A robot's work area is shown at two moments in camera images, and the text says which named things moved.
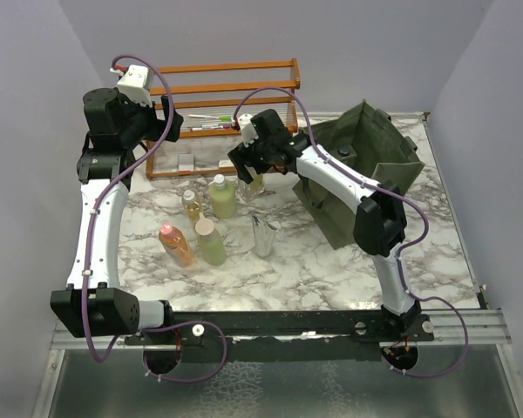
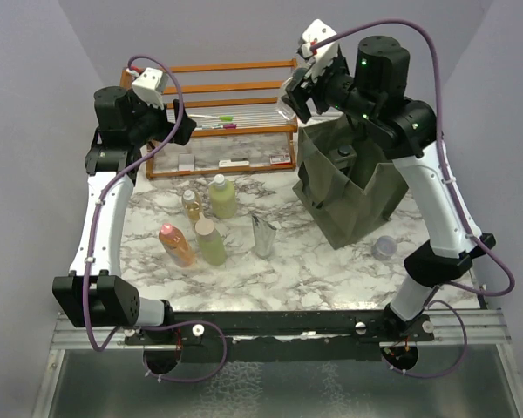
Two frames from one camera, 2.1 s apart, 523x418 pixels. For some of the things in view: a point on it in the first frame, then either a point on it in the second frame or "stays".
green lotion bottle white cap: x=223 y=197 stays
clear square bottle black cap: x=344 y=152 stays
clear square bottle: x=246 y=192 to x=283 y=109
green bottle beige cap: x=210 y=241 stays
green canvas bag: x=382 y=155 stays
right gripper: x=241 y=155 to x=299 y=91
